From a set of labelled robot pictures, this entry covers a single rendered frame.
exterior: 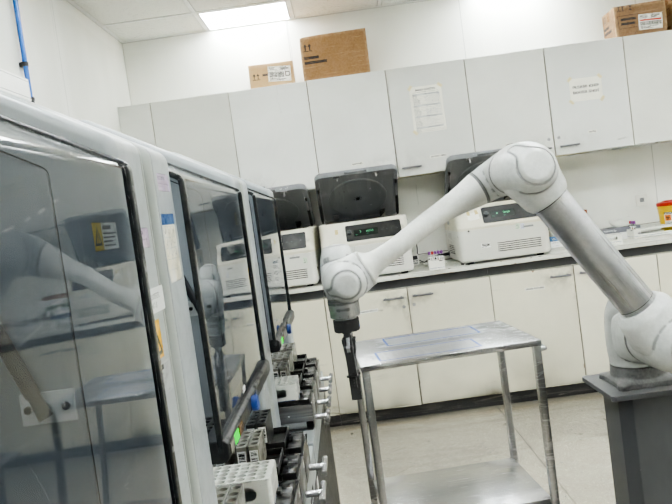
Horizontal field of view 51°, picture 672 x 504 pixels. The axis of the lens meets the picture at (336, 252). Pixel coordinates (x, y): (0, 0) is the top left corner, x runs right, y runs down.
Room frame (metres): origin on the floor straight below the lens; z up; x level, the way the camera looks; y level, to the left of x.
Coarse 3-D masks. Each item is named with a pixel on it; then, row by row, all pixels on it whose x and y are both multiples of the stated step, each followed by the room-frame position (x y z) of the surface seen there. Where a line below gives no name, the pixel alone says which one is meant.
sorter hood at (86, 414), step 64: (0, 128) 0.60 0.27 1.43; (0, 192) 0.48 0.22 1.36; (64, 192) 0.60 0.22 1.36; (128, 192) 0.78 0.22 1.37; (0, 256) 0.47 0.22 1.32; (64, 256) 0.57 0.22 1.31; (128, 256) 0.74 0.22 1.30; (0, 320) 0.46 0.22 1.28; (64, 320) 0.55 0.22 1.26; (128, 320) 0.71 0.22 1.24; (0, 384) 0.44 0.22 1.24; (64, 384) 0.54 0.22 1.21; (128, 384) 0.68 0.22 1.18; (0, 448) 0.43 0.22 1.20; (64, 448) 0.52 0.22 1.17; (128, 448) 0.65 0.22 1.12
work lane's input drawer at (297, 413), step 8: (304, 392) 2.00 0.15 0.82; (312, 392) 2.04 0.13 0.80; (296, 400) 1.92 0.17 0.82; (304, 400) 1.92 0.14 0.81; (312, 400) 1.96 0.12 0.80; (280, 408) 1.91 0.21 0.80; (288, 408) 1.91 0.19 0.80; (296, 408) 1.91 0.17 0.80; (304, 408) 1.91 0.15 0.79; (312, 408) 1.92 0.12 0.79; (328, 408) 2.02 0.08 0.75; (280, 416) 1.91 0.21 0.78; (288, 416) 1.91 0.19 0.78; (296, 416) 1.91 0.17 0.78; (304, 416) 1.91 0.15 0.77; (312, 416) 1.91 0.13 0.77; (320, 416) 1.97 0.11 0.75; (328, 416) 1.94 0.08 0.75
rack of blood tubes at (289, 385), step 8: (288, 376) 2.02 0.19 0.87; (296, 376) 2.01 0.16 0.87; (280, 384) 1.93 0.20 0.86; (288, 384) 1.93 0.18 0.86; (296, 384) 1.93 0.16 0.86; (280, 392) 2.02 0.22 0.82; (288, 392) 1.93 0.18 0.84; (296, 392) 1.93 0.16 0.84; (280, 400) 1.93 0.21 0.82; (288, 400) 1.93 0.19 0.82
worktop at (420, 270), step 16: (624, 240) 4.48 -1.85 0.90; (640, 240) 4.33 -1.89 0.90; (656, 240) 4.22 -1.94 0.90; (528, 256) 4.29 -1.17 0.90; (544, 256) 4.23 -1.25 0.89; (560, 256) 4.22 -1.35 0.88; (400, 272) 4.39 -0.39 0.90; (416, 272) 4.25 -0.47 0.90; (432, 272) 4.24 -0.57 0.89; (448, 272) 4.24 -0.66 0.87; (304, 288) 4.25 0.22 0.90; (320, 288) 4.25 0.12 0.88
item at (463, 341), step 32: (384, 352) 2.39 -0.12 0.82; (416, 352) 2.32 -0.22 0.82; (448, 352) 2.25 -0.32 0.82; (480, 352) 2.24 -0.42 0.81; (544, 384) 2.26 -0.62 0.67; (512, 416) 2.68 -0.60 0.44; (544, 416) 2.26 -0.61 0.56; (512, 448) 2.68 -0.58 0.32; (544, 448) 2.28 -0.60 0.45; (384, 480) 2.63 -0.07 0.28; (416, 480) 2.58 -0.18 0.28; (448, 480) 2.54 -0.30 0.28; (480, 480) 2.50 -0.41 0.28; (512, 480) 2.46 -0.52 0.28
